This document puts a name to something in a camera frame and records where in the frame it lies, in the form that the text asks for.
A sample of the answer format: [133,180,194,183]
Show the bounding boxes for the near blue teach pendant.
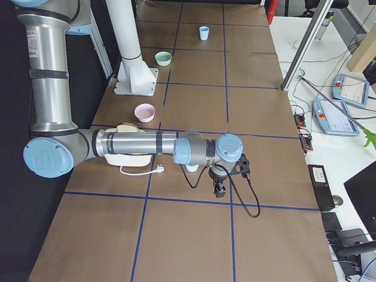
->
[312,99,360,136]

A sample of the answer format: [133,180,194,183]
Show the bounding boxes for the cream toaster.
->
[104,127,152,167]

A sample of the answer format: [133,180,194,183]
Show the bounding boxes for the blue teach pendant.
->
[312,99,360,136]
[332,73,370,108]

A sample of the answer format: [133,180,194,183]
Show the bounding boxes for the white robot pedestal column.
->
[106,0,159,96]

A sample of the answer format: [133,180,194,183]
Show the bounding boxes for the reacher grabber stick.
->
[300,75,376,147]

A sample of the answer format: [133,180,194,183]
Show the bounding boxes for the aluminium frame post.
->
[281,0,333,92]

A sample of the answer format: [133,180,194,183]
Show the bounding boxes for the black laptop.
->
[344,164,375,233]

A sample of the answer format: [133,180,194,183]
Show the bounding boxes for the orange black connector strip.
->
[294,113,306,129]

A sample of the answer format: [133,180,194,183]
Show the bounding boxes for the pink bowl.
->
[134,103,156,123]

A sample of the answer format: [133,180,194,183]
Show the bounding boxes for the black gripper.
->
[209,163,229,198]

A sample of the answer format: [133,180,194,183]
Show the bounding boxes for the light blue cup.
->
[199,26,210,41]
[185,164,199,173]

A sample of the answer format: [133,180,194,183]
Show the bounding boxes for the black power supply box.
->
[307,164,335,212]

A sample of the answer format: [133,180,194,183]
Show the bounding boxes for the green bowl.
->
[155,51,172,66]

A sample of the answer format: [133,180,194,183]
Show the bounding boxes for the slice of toast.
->
[117,123,139,133]

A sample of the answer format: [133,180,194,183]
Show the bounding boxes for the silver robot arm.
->
[15,1,249,197]

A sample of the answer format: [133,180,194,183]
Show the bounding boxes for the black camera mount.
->
[230,153,250,180]

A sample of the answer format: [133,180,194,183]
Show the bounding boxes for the far blue teach pendant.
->
[332,73,370,108]

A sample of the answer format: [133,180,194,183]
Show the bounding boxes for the white toaster power cord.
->
[119,163,166,176]

